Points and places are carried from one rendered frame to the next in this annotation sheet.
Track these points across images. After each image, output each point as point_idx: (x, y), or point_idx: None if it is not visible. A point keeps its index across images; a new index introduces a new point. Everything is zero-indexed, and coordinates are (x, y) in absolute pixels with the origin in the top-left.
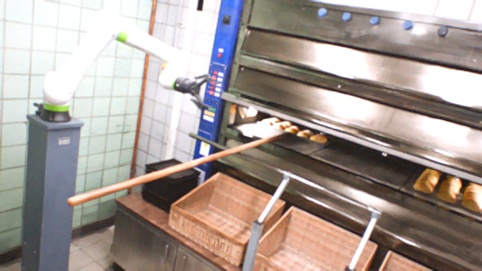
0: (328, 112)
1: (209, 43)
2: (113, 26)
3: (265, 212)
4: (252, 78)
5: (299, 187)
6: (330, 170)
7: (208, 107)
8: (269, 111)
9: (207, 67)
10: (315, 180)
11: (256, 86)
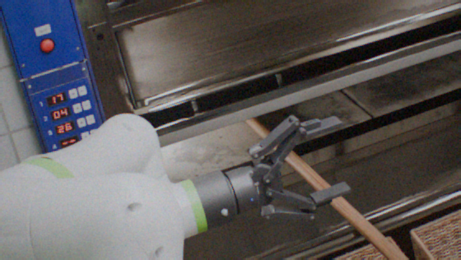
0: (405, 7)
1: None
2: (182, 215)
3: None
4: (169, 44)
5: (403, 188)
6: (447, 113)
7: (337, 195)
8: (316, 90)
9: (8, 99)
10: (421, 150)
11: (198, 54)
